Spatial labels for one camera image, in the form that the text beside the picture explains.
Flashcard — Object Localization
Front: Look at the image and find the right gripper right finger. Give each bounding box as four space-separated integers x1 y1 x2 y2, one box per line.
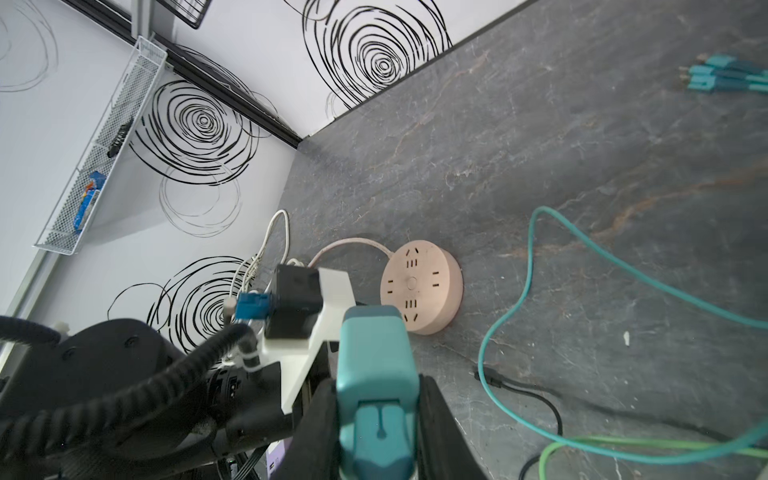
416 374 486 480

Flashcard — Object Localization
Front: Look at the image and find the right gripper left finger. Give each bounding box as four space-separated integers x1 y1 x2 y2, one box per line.
272 379 339 480

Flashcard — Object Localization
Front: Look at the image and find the teal plug adapter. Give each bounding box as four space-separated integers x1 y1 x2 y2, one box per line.
336 306 420 479

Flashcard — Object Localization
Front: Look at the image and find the round pink power strip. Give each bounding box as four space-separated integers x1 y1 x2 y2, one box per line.
380 240 464 336

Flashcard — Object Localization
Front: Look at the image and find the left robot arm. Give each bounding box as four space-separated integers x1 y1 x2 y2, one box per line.
1 317 304 479

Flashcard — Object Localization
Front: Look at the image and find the pile of plug adapters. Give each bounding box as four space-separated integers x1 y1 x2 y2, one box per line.
679 54 767 94

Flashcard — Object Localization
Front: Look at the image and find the purple power strip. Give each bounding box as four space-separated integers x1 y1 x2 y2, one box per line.
265 437 293 479

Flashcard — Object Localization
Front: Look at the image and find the blue candy packet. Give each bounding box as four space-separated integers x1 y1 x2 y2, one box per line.
73 171 107 234

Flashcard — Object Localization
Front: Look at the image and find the black remote control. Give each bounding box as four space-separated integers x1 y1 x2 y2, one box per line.
107 117 134 159

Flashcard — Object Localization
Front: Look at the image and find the teal cable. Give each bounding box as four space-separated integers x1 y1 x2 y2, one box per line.
476 205 768 466

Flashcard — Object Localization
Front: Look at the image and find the black cable with plug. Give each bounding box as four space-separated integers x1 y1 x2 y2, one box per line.
473 367 565 480

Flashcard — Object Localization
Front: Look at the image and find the light green cable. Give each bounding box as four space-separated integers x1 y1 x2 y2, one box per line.
536 437 768 480

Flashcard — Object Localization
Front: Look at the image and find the white power cords bundle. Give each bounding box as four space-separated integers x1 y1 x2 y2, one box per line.
227 208 394 313

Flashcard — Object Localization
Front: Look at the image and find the white wire wall basket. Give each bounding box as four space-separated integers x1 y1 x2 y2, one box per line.
34 36 167 256

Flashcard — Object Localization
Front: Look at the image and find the black wire wall basket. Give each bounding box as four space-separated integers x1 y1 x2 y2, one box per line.
158 0 211 30

